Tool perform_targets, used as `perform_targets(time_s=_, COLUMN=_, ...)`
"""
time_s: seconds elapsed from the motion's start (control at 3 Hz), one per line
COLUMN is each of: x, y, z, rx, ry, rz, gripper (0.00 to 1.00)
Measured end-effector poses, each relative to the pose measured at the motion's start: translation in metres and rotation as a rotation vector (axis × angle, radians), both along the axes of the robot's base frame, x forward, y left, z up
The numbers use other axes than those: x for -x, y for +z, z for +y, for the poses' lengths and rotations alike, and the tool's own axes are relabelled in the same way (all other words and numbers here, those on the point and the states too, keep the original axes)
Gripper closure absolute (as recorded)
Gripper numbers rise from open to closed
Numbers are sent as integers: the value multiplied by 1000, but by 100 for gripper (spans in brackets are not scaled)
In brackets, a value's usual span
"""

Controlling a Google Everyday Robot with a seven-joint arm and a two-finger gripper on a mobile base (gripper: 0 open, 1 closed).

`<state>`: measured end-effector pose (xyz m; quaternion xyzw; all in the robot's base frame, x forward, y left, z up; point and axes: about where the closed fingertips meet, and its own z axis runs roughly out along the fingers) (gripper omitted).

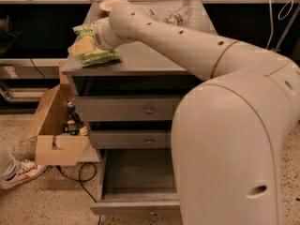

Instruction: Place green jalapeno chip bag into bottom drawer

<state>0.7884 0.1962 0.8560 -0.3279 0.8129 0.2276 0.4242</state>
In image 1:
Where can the grey middle drawer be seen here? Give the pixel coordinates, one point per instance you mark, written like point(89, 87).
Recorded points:
point(130, 139)

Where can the grey top drawer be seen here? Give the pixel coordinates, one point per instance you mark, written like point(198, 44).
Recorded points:
point(92, 109)

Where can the green jalapeno chip bag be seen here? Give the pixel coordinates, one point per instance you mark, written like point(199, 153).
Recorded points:
point(97, 56)

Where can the clear plastic water bottle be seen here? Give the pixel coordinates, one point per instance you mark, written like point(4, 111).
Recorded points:
point(180, 17)

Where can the open cardboard box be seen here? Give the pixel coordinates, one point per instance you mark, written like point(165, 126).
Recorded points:
point(54, 146)

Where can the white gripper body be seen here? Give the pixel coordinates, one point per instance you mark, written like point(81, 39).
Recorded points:
point(99, 38)

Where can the white and red sneaker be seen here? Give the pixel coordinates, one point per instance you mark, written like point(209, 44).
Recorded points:
point(27, 171)

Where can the grey open bottom drawer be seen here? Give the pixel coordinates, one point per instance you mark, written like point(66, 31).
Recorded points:
point(136, 181)

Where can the beige shallow bowl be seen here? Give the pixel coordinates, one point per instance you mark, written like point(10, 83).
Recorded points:
point(108, 5)

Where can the dark bottle in box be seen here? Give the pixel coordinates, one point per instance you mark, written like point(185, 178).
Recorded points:
point(73, 113)

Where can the grey trouser leg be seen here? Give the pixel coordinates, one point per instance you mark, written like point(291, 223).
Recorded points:
point(9, 165)

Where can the grey drawer cabinet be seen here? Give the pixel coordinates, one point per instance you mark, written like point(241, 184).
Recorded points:
point(140, 72)

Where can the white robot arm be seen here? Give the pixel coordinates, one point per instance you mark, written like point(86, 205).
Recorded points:
point(185, 120)

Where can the small items in box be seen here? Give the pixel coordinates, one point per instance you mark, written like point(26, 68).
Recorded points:
point(75, 128)

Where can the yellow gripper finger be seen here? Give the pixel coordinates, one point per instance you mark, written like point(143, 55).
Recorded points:
point(84, 45)

